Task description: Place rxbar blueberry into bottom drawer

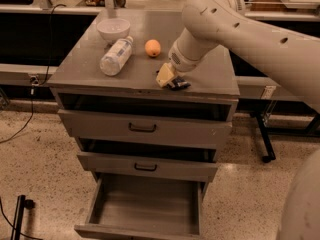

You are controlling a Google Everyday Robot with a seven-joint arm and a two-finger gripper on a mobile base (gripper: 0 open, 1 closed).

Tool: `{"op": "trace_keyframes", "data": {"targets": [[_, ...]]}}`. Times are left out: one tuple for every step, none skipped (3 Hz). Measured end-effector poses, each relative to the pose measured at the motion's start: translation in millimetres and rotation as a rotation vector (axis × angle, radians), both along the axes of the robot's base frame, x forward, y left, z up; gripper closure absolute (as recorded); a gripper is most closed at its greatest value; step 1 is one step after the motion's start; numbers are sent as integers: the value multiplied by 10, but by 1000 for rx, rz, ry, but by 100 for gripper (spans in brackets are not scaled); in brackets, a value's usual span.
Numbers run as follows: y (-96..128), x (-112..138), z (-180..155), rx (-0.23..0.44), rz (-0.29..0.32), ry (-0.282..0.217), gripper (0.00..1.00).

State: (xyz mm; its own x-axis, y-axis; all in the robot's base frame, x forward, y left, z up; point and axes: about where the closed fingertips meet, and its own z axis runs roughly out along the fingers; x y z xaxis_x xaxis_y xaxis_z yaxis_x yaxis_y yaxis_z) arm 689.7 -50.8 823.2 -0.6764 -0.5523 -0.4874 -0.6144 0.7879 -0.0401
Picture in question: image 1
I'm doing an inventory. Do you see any black power cable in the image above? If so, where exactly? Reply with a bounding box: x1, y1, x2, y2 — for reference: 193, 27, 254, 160
0, 3, 68, 145

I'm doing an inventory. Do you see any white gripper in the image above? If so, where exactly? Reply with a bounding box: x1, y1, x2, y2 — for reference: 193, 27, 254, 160
156, 29, 218, 87

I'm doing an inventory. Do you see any grey top drawer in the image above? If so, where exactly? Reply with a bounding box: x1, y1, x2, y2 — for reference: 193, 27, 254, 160
58, 109, 232, 149

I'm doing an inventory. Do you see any grey middle drawer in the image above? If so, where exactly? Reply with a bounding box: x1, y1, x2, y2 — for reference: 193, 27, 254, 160
77, 152, 217, 182

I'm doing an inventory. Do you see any grey drawer cabinet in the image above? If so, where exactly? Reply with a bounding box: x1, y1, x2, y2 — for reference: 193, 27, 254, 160
46, 9, 241, 240

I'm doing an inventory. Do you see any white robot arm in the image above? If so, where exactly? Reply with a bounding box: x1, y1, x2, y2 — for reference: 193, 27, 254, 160
156, 0, 320, 240

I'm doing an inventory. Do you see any dark blue rxbar wrapper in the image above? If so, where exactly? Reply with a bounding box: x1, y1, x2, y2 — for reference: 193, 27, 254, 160
167, 76, 191, 91

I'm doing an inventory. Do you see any white ceramic bowl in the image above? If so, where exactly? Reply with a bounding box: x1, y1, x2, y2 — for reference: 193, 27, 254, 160
96, 18, 131, 43

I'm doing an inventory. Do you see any black stand on floor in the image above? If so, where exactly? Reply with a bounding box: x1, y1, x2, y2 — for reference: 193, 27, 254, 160
0, 195, 43, 240

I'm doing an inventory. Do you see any orange fruit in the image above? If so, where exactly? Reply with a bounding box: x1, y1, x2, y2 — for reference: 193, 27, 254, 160
145, 39, 161, 58

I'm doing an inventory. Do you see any clear plastic water bottle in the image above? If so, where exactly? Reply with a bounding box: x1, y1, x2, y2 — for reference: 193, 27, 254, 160
100, 36, 133, 76

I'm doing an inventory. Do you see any grey drawer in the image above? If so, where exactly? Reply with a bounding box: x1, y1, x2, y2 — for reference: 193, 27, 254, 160
77, 152, 217, 182
74, 174, 201, 240
58, 109, 232, 149

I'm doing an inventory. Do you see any grey bottom drawer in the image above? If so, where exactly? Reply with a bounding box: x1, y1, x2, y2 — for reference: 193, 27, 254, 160
74, 174, 201, 240

